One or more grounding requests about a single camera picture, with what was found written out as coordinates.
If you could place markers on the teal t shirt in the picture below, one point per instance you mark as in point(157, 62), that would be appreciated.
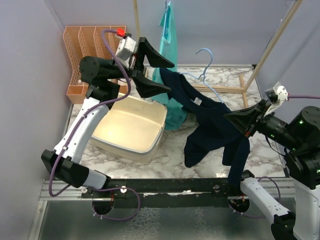
point(168, 48)

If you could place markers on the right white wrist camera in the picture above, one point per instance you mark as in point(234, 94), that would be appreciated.
point(277, 95)

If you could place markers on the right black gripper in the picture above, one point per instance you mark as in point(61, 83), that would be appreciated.
point(245, 119)

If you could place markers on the cream plastic laundry basket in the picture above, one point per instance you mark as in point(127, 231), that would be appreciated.
point(132, 129)

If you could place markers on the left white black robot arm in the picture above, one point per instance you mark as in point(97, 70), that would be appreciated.
point(63, 162)

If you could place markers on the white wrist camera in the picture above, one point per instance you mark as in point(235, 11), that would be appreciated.
point(277, 95)
point(125, 48)

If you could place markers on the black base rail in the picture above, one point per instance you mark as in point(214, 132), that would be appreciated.
point(166, 193)

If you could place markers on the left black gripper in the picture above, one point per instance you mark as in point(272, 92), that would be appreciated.
point(146, 86)

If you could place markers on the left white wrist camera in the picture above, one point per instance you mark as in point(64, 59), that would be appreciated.
point(125, 48)

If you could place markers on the orange plastic file organizer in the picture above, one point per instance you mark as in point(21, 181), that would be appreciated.
point(82, 41)

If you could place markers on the navy blue t shirt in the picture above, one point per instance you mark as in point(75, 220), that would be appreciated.
point(214, 131)

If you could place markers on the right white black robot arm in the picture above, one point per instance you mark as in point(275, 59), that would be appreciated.
point(301, 139)

